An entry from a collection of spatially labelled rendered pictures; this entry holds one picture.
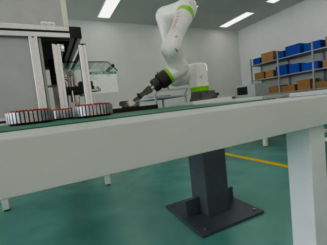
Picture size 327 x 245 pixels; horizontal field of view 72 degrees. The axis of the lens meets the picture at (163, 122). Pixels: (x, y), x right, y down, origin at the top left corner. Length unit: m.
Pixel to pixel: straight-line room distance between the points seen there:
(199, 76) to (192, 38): 6.86
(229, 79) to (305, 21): 2.90
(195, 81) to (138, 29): 6.07
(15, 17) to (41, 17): 0.10
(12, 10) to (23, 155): 1.02
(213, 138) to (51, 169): 0.18
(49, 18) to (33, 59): 0.26
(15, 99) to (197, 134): 0.82
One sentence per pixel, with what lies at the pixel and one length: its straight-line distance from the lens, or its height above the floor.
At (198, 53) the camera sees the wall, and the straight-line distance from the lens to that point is 8.34.
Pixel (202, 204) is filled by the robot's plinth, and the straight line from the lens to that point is 1.62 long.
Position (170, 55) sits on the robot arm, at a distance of 1.22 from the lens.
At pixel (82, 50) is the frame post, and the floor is 1.03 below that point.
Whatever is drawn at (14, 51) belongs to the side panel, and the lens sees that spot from 1.03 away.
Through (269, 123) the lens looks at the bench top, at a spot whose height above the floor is 0.72.
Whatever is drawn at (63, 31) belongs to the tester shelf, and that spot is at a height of 1.09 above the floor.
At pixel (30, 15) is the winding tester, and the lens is 1.20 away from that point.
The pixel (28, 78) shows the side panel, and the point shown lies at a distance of 1.01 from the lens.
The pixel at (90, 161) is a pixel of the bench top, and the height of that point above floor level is 0.72.
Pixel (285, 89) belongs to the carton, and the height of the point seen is 0.86.
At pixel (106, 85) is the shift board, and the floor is 1.49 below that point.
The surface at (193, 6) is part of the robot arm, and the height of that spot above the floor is 1.34.
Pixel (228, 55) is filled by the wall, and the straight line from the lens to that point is 9.21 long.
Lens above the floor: 0.76
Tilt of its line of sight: 4 degrees down
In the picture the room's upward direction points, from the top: 6 degrees counter-clockwise
